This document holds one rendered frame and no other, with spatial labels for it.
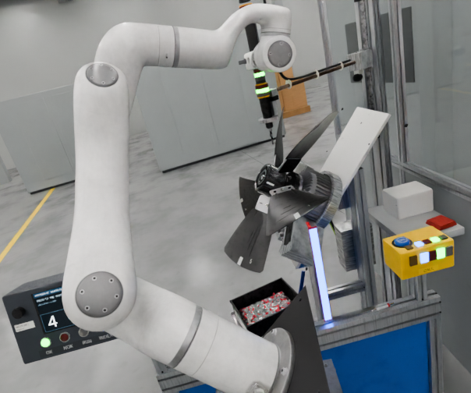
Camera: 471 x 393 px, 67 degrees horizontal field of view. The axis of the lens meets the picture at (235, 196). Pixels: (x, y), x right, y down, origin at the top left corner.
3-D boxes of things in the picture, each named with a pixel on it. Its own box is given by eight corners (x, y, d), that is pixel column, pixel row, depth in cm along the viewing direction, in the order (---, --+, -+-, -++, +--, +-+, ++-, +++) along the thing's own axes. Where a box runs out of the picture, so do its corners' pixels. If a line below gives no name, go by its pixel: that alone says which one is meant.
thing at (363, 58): (360, 69, 162) (358, 49, 159) (374, 66, 157) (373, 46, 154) (348, 73, 156) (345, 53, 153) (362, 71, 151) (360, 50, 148)
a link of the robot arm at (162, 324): (176, 373, 61) (45, 312, 57) (163, 356, 77) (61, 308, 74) (207, 307, 65) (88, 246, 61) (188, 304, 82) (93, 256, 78)
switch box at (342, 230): (367, 254, 179) (362, 216, 171) (376, 263, 170) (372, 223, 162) (338, 262, 178) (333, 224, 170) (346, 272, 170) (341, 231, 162)
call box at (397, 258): (433, 253, 112) (431, 224, 108) (455, 270, 103) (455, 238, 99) (384, 267, 111) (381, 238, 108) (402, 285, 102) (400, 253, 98)
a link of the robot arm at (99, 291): (134, 322, 71) (139, 330, 56) (68, 330, 67) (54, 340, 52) (131, 96, 83) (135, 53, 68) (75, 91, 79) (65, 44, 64)
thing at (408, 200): (412, 198, 171) (412, 177, 167) (434, 210, 156) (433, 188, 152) (379, 207, 171) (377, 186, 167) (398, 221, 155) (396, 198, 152)
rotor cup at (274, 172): (275, 198, 151) (249, 186, 148) (292, 168, 147) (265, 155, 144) (284, 210, 137) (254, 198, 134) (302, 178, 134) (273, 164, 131)
